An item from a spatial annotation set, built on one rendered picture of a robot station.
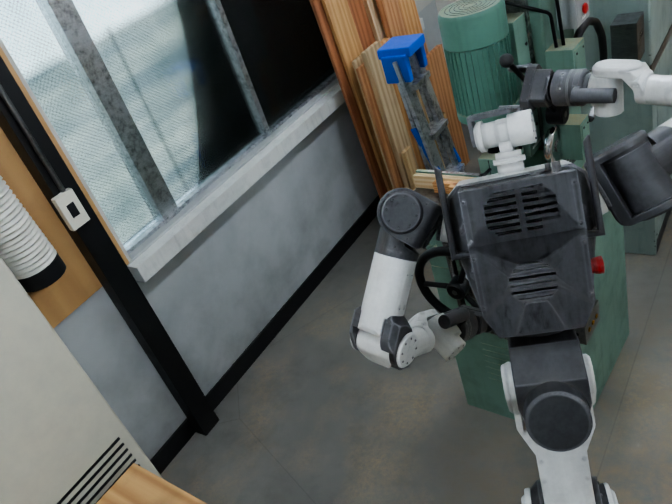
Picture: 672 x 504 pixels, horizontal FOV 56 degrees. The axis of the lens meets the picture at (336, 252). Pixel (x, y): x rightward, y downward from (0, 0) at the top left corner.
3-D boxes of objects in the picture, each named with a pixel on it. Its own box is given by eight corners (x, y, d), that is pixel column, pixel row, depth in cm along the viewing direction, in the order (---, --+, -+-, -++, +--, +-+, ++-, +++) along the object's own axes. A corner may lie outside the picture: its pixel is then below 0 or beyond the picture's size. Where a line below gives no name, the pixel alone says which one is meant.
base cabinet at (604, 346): (465, 404, 252) (428, 266, 213) (524, 311, 284) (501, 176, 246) (579, 442, 223) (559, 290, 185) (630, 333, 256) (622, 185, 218)
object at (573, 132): (554, 159, 197) (550, 124, 190) (562, 147, 201) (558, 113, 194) (584, 160, 191) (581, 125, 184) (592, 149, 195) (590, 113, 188)
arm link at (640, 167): (706, 173, 116) (654, 209, 113) (671, 184, 125) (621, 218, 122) (674, 119, 116) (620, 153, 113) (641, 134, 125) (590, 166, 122)
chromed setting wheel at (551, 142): (543, 173, 192) (539, 137, 186) (559, 152, 199) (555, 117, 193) (553, 174, 190) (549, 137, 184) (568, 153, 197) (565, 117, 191)
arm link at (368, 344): (435, 363, 145) (389, 383, 130) (398, 349, 151) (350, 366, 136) (443, 319, 143) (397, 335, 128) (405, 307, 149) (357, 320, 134)
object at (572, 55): (550, 99, 188) (544, 51, 180) (561, 86, 193) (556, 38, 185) (578, 99, 182) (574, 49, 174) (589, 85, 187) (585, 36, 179)
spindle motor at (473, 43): (447, 126, 183) (424, 20, 166) (474, 99, 193) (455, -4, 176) (504, 128, 172) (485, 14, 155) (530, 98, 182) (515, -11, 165)
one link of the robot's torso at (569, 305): (651, 342, 106) (619, 130, 101) (449, 366, 115) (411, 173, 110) (617, 297, 134) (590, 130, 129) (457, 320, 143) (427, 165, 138)
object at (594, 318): (559, 339, 193) (557, 320, 188) (574, 313, 200) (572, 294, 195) (587, 346, 187) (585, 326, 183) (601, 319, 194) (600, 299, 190)
